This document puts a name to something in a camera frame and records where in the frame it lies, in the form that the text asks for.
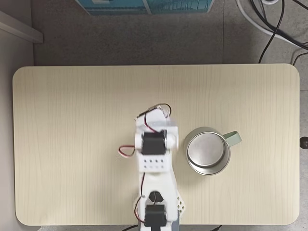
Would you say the white perforated base plate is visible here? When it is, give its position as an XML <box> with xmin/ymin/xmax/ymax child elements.
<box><xmin>177</xmin><ymin>189</ymin><xmax>187</xmax><ymax>215</ymax></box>

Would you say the blue printed box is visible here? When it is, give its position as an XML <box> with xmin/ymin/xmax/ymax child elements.
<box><xmin>74</xmin><ymin>0</ymin><xmax>215</xmax><ymax>16</ymax></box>

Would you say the black floor cable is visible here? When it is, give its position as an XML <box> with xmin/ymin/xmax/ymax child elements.
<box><xmin>292</xmin><ymin>51</ymin><xmax>308</xmax><ymax>65</ymax></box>
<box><xmin>249</xmin><ymin>0</ymin><xmax>308</xmax><ymax>48</ymax></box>
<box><xmin>258</xmin><ymin>0</ymin><xmax>285</xmax><ymax>64</ymax></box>

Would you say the white cable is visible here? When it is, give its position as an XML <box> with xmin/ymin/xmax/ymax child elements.
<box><xmin>235</xmin><ymin>0</ymin><xmax>308</xmax><ymax>47</ymax></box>

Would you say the green steel mug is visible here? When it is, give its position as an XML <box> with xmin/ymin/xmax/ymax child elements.
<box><xmin>184</xmin><ymin>127</ymin><xmax>242</xmax><ymax>177</ymax></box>

